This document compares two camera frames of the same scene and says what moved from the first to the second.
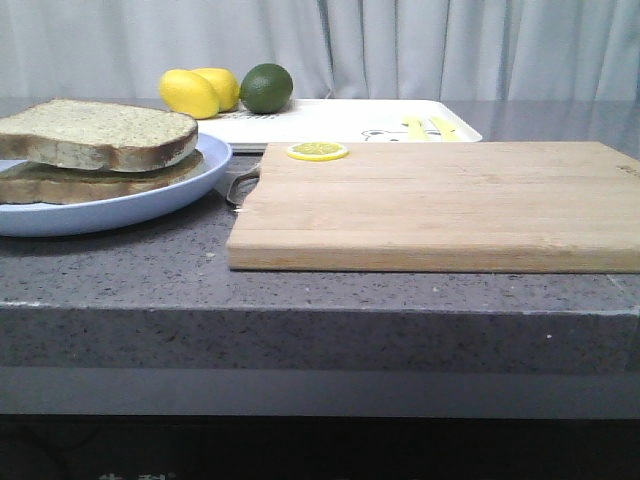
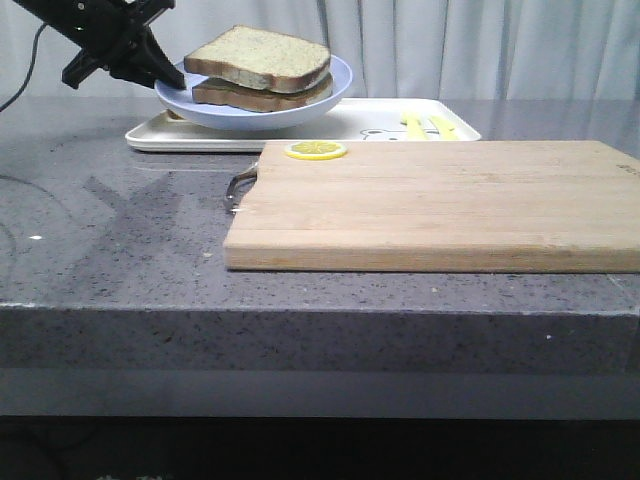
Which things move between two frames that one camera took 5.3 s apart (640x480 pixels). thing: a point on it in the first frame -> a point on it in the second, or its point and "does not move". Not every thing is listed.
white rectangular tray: [345, 121] does not move
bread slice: [30, 182] -> [215, 91]
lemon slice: [317, 151] does not move
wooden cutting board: [502, 207] does not move
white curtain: [331, 49] does not move
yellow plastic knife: [447, 130] does not move
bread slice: [114, 136] -> [260, 59]
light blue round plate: [62, 219] -> [180, 101]
